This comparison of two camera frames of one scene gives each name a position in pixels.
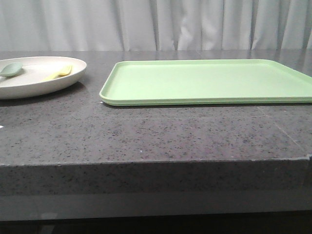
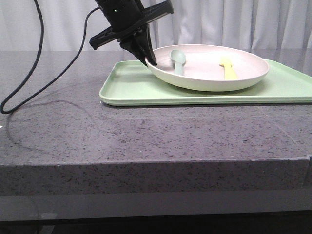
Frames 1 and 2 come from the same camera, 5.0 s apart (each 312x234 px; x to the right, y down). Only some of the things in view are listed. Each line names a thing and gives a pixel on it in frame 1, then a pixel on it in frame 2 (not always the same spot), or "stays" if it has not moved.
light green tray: [194, 82] stays
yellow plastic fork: [65, 70] → [229, 72]
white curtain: [57, 25] stays
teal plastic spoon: [11, 69] → [178, 57]
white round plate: [28, 82] → [206, 67]
